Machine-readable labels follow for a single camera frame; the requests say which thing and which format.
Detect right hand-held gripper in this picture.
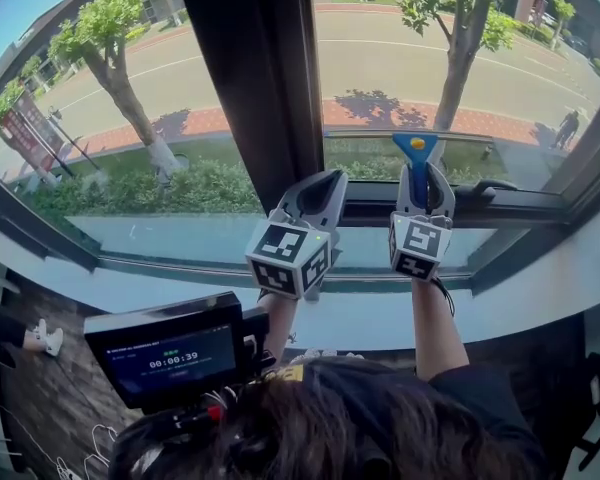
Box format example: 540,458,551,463
388,161,456,283

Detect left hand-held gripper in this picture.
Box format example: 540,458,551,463
244,169,349,302

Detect blue brass squeegee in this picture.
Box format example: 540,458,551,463
324,128,499,209

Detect casement window glass pane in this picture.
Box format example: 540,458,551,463
309,0,600,194

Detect person's right forearm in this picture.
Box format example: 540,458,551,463
410,277,470,382

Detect person's left forearm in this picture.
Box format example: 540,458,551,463
262,292,300,364

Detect short wide window glass pane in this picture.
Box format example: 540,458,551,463
335,225,501,272

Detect white window sill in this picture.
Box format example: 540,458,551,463
0,217,600,352

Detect street tree with sawn top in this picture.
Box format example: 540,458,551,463
388,0,519,164

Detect person's left patterned shoe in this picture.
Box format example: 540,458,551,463
289,347,339,363

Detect green hedge bushes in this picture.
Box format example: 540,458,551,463
29,152,506,217

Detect large fixed window glass pane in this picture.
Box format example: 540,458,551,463
0,0,264,269

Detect person's black shirt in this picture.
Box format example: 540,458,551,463
264,356,546,480

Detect black monitor screen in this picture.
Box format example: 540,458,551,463
83,291,276,415

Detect leaning street tree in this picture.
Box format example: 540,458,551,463
47,0,187,182

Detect black street lamp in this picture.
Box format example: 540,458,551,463
47,105,102,172

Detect red notice board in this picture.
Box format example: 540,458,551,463
0,92,65,175

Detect brown brick building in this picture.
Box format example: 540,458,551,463
0,0,541,104

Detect black window handle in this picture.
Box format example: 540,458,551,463
453,179,519,203

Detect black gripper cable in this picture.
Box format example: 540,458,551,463
431,276,456,318

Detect black window frame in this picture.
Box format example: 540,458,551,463
0,0,600,297

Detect white floor cable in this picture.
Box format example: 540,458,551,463
54,423,119,480

